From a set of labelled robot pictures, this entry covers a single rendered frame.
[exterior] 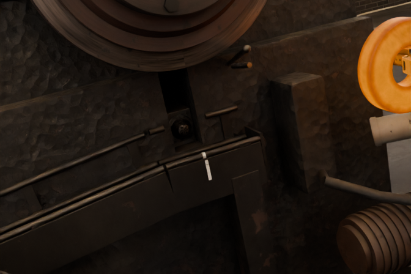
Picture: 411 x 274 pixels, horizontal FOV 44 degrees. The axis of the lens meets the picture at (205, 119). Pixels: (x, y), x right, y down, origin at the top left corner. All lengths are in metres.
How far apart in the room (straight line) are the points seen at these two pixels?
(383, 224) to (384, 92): 0.29
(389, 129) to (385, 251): 0.23
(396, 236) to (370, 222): 0.05
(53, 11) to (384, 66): 0.53
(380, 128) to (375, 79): 0.23
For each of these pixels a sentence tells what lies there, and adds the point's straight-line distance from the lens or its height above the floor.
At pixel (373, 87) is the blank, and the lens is 0.85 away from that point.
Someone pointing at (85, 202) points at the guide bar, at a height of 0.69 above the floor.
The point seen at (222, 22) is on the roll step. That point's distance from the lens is 0.92.
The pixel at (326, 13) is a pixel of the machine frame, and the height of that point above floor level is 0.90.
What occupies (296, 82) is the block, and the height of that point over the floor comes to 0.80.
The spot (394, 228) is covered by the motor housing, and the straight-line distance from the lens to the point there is 1.04.
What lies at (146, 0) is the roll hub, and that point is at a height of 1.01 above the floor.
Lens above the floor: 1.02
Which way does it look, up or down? 15 degrees down
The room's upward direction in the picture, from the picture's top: 12 degrees counter-clockwise
